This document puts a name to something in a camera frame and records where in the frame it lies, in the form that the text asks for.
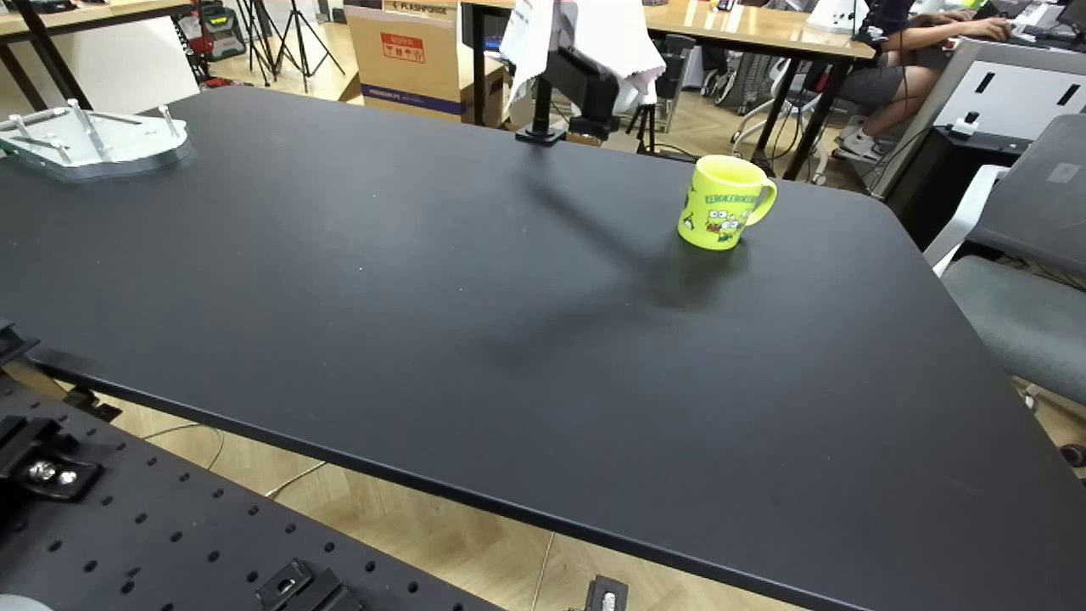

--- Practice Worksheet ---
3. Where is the white floral towel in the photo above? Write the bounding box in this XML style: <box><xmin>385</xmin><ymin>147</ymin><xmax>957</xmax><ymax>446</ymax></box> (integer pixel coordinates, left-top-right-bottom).
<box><xmin>500</xmin><ymin>0</ymin><xmax>664</xmax><ymax>110</ymax></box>

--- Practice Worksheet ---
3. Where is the yellow green mug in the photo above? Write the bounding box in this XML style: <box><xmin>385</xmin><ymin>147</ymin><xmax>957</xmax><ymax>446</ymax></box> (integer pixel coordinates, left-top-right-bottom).
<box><xmin>676</xmin><ymin>154</ymin><xmax>778</xmax><ymax>251</ymax></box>

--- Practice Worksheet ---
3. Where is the cardboard box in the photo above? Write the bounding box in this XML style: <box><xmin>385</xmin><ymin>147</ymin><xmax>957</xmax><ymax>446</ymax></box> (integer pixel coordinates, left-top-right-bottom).
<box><xmin>348</xmin><ymin>0</ymin><xmax>472</xmax><ymax>118</ymax></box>

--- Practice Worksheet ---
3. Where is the wooden desk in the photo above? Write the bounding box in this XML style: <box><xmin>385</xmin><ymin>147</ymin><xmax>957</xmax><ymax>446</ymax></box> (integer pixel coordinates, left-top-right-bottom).
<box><xmin>461</xmin><ymin>0</ymin><xmax>881</xmax><ymax>183</ymax></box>

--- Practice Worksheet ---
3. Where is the seated person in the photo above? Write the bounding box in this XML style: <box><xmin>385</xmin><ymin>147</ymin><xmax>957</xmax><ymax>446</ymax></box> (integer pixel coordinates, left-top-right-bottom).
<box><xmin>836</xmin><ymin>0</ymin><xmax>1011</xmax><ymax>161</ymax></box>

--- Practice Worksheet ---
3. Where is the grey office chair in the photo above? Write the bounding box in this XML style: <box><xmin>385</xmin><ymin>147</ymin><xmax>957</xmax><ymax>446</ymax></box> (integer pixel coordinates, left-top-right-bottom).
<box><xmin>925</xmin><ymin>110</ymin><xmax>1086</xmax><ymax>405</ymax></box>

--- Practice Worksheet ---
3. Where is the white board panel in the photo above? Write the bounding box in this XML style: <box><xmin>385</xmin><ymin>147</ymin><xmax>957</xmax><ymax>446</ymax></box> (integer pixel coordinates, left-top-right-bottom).
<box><xmin>54</xmin><ymin>18</ymin><xmax>202</xmax><ymax>110</ymax></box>

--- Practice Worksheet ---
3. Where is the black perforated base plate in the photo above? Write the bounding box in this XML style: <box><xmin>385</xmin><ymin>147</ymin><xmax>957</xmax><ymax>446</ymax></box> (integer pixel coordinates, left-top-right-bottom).
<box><xmin>0</xmin><ymin>324</ymin><xmax>496</xmax><ymax>611</ymax></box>

